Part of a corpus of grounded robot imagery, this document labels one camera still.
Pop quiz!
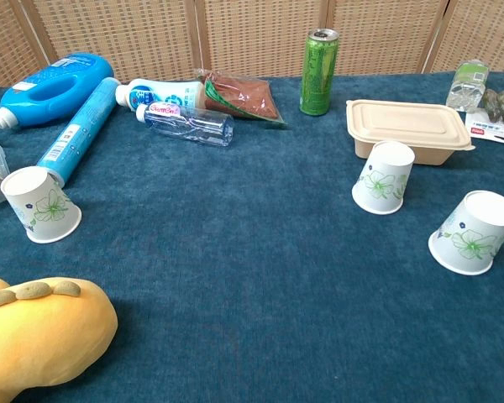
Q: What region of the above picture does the blue table cloth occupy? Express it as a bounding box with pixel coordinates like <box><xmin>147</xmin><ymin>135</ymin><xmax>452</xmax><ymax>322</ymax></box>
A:
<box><xmin>0</xmin><ymin>71</ymin><xmax>504</xmax><ymax>403</ymax></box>

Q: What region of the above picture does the brown powder plastic bag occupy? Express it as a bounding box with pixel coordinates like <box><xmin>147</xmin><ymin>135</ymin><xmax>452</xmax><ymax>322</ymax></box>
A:
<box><xmin>194</xmin><ymin>68</ymin><xmax>287</xmax><ymax>129</ymax></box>

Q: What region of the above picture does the blue cylindrical tube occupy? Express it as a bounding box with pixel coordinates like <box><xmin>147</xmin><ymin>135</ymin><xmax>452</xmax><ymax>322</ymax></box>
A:
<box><xmin>36</xmin><ymin>76</ymin><xmax>122</xmax><ymax>187</ymax></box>

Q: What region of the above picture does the white floral paper cup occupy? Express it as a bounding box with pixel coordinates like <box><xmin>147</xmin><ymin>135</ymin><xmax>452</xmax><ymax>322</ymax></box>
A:
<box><xmin>351</xmin><ymin>140</ymin><xmax>416</xmax><ymax>216</ymax></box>
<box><xmin>428</xmin><ymin>190</ymin><xmax>504</xmax><ymax>276</ymax></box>
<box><xmin>0</xmin><ymin>165</ymin><xmax>83</xmax><ymax>244</ymax></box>

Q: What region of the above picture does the blue detergent pump bottle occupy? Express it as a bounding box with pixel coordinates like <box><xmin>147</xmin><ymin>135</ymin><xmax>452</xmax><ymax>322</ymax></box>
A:
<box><xmin>0</xmin><ymin>51</ymin><xmax>116</xmax><ymax>138</ymax></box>

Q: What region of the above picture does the green drink can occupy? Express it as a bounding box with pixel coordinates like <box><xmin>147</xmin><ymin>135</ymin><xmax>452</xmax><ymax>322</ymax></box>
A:
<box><xmin>298</xmin><ymin>28</ymin><xmax>340</xmax><ymax>117</ymax></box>

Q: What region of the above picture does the clear bottle pink label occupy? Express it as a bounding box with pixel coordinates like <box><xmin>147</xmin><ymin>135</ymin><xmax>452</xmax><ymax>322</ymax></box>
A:
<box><xmin>135</xmin><ymin>100</ymin><xmax>235</xmax><ymax>148</ymax></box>

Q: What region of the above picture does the yellow plush toy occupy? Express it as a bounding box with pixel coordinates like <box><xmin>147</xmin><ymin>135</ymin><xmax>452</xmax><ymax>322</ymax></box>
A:
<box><xmin>0</xmin><ymin>274</ymin><xmax>119</xmax><ymax>403</ymax></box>

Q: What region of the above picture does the carded pack of hooks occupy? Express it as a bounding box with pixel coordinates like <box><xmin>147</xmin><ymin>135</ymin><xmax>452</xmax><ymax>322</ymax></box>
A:
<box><xmin>464</xmin><ymin>88</ymin><xmax>504</xmax><ymax>148</ymax></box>

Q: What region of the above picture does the white bottle blue label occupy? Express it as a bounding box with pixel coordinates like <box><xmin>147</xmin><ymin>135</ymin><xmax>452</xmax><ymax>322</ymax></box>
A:
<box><xmin>114</xmin><ymin>78</ymin><xmax>207</xmax><ymax>114</ymax></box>

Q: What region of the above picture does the woven wooden folding screen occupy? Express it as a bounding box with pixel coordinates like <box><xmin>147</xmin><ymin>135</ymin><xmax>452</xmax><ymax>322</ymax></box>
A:
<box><xmin>0</xmin><ymin>0</ymin><xmax>504</xmax><ymax>88</ymax></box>

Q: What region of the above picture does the beige lidded food container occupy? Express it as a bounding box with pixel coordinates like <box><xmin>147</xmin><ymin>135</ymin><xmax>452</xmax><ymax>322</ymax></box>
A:
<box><xmin>345</xmin><ymin>99</ymin><xmax>476</xmax><ymax>165</ymax></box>

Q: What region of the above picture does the clear bottle green label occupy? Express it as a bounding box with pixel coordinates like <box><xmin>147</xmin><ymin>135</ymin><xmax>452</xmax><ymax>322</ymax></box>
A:
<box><xmin>445</xmin><ymin>59</ymin><xmax>491</xmax><ymax>113</ymax></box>

